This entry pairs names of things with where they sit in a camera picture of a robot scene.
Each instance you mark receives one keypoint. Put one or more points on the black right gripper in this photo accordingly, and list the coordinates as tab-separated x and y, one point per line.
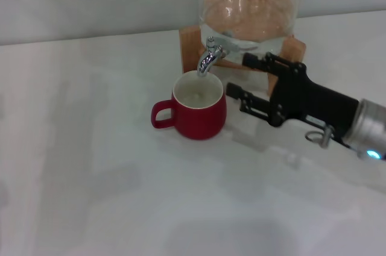
307	99

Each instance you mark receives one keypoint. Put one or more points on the chrome faucet tap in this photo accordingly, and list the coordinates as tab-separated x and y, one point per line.
208	60

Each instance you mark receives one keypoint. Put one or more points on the red ceramic cup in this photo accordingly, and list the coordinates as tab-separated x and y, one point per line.
199	120

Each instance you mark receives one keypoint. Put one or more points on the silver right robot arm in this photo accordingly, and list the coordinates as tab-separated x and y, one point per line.
372	129

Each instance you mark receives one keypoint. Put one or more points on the glass water dispenser jar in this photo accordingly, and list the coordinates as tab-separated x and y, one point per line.
250	12

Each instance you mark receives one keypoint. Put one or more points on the wooden dispenser stand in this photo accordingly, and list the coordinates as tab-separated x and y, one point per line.
190	51

